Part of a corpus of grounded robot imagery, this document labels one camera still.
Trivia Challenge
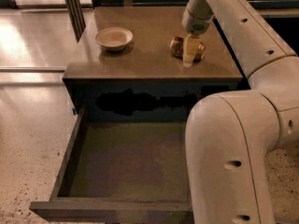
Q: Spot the crushed orange can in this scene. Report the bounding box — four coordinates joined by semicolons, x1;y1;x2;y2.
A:
170;36;206;61

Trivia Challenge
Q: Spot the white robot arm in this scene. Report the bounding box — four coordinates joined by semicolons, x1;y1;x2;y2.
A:
183;0;298;224

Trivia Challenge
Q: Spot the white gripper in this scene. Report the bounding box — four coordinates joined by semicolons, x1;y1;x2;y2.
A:
182;0;214;67

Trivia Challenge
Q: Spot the open grey top drawer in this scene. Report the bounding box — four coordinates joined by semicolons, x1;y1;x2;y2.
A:
30;109;194;224

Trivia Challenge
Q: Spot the white paper bowl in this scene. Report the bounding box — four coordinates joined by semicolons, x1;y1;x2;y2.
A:
95;27;134;51

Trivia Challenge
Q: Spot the grey drawer cabinet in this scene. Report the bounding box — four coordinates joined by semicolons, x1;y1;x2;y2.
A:
63;7;242;122

